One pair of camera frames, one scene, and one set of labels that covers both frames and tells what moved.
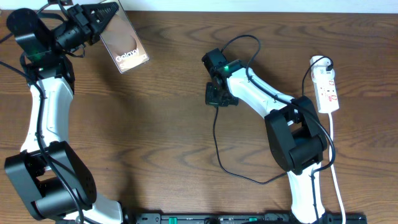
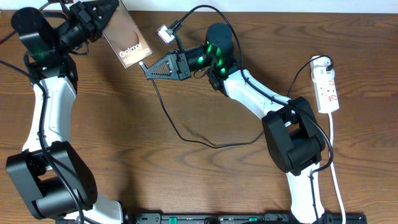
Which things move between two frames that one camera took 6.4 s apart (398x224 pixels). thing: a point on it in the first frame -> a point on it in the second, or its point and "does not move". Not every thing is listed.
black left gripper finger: (100, 14) does not move
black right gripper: (210, 99) -> (178, 64)
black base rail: (245, 218) does not move
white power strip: (323, 73) does not move
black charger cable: (302, 95) -> (249, 142)
